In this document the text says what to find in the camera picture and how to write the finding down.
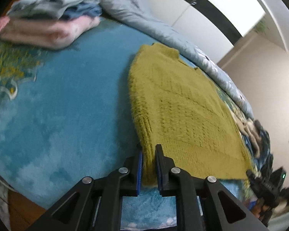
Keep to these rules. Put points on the person right hand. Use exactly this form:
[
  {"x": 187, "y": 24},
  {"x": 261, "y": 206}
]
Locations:
[{"x": 259, "y": 208}]

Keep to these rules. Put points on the orange wooden headboard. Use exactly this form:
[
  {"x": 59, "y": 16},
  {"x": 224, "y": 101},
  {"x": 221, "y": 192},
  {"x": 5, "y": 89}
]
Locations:
[{"x": 23, "y": 212}]

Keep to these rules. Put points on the folded blue garment on stack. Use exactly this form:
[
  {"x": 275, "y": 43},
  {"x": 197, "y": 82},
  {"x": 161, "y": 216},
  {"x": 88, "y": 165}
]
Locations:
[{"x": 82, "y": 9}]

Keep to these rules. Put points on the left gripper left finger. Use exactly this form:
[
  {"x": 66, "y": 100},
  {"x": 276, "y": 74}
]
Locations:
[{"x": 95, "y": 204}]

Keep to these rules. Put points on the grey blue denim garment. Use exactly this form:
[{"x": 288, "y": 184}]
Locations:
[{"x": 264, "y": 163}]

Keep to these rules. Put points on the beige fuzzy sweater yellow letters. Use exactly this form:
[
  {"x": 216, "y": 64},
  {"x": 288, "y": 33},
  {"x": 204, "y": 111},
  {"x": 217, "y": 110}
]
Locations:
[{"x": 248, "y": 129}]

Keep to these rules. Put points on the floral teal plush blanket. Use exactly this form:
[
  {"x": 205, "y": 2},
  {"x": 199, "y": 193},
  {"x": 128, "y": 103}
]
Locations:
[{"x": 66, "y": 114}]

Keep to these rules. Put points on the olive green knit sweater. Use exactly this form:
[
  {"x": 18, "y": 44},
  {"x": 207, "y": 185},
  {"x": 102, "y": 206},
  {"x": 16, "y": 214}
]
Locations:
[{"x": 178, "y": 107}]

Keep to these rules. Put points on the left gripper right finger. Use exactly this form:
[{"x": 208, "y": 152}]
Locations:
[{"x": 201, "y": 204}]

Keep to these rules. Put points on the folded grey garment on stack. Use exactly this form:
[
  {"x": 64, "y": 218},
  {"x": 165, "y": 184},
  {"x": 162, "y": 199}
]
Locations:
[{"x": 53, "y": 9}]

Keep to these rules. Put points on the green plant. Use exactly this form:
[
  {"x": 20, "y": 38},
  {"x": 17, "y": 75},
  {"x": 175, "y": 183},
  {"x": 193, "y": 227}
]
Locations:
[{"x": 261, "y": 27}]

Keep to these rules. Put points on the wooden door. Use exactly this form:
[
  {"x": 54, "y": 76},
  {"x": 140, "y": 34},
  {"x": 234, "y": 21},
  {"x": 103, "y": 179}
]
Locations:
[{"x": 237, "y": 49}]

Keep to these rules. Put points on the white wardrobe black stripe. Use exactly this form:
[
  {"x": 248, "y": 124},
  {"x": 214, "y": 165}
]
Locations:
[{"x": 215, "y": 26}]

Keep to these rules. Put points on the light blue floral quilt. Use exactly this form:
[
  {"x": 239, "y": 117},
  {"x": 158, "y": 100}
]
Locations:
[{"x": 135, "y": 14}]

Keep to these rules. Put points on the folded pink garment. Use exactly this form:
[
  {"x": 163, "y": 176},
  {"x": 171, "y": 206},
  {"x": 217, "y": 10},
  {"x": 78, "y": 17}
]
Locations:
[{"x": 46, "y": 33}]

